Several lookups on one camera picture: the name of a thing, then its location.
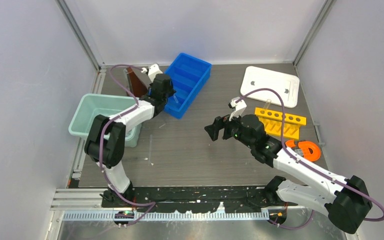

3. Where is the brown triangular stand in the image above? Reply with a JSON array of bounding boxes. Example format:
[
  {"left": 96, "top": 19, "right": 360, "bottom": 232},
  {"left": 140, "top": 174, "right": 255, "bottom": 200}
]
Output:
[{"left": 124, "top": 67, "right": 148, "bottom": 98}]

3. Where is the light green plastic tub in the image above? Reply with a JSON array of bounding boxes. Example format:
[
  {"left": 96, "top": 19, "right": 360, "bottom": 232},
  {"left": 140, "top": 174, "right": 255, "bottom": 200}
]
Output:
[{"left": 68, "top": 93, "right": 135, "bottom": 139}]

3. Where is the vertical glass pipette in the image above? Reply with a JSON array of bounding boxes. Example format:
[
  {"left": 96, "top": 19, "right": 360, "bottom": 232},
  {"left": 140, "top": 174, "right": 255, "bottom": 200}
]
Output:
[{"left": 148, "top": 134, "right": 154, "bottom": 166}]

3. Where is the white plastic tray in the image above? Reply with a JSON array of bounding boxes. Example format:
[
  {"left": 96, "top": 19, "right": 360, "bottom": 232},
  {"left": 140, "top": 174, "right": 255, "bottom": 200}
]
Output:
[{"left": 240, "top": 66, "right": 300, "bottom": 109}]

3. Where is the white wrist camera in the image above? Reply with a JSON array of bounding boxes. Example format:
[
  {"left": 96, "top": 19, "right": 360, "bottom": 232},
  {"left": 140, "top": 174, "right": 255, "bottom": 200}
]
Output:
[
  {"left": 228, "top": 96, "right": 247, "bottom": 121},
  {"left": 140, "top": 63, "right": 163, "bottom": 82}
]

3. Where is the yellow test tube rack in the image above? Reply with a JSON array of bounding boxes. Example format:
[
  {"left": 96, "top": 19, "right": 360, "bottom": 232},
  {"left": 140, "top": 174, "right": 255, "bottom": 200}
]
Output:
[{"left": 254, "top": 107, "right": 307, "bottom": 140}]

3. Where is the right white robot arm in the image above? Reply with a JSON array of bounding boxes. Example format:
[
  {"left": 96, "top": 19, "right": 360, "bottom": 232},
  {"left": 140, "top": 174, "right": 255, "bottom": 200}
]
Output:
[{"left": 204, "top": 114, "right": 373, "bottom": 234}]

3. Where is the grey building plate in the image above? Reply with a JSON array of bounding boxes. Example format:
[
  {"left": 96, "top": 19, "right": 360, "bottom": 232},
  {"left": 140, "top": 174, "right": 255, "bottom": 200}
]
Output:
[{"left": 293, "top": 148, "right": 305, "bottom": 158}]

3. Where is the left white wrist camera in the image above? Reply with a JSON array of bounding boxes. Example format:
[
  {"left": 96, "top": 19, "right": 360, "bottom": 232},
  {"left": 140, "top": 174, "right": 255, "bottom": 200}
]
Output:
[{"left": 140, "top": 63, "right": 163, "bottom": 82}]

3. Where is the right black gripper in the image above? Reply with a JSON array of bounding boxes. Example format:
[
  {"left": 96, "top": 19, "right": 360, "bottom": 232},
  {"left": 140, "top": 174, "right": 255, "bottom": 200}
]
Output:
[{"left": 204, "top": 109, "right": 255, "bottom": 149}]

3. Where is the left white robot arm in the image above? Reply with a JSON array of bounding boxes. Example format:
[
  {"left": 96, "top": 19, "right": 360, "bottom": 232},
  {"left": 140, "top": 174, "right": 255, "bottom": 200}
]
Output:
[{"left": 84, "top": 73, "right": 176, "bottom": 207}]

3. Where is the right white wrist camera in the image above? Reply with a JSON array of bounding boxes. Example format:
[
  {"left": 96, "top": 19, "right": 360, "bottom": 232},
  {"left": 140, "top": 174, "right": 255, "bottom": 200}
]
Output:
[{"left": 228, "top": 96, "right": 247, "bottom": 121}]

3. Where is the blue divided plastic bin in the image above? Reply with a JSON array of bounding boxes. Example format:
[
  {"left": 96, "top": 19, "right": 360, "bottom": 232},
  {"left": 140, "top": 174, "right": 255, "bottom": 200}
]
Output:
[{"left": 164, "top": 53, "right": 213, "bottom": 119}]

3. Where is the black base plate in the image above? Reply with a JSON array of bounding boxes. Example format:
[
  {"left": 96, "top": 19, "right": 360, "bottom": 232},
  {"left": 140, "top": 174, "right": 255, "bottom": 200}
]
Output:
[{"left": 100, "top": 185, "right": 286, "bottom": 214}]

